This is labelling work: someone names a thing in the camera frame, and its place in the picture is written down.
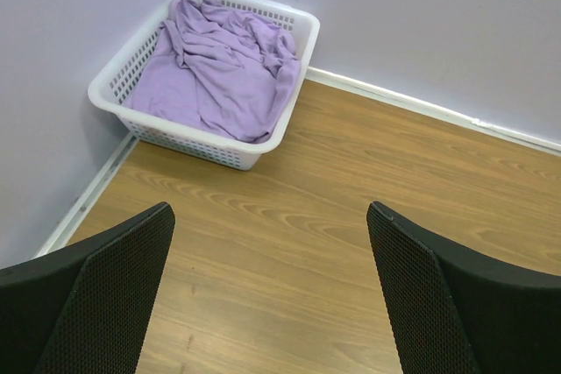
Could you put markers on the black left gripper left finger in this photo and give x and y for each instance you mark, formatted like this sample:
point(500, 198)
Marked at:
point(85, 308)

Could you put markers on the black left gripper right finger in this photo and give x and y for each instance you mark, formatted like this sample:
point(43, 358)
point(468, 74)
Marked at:
point(455, 310)

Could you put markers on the purple t shirt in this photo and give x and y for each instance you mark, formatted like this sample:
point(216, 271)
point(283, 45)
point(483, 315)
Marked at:
point(220, 70)

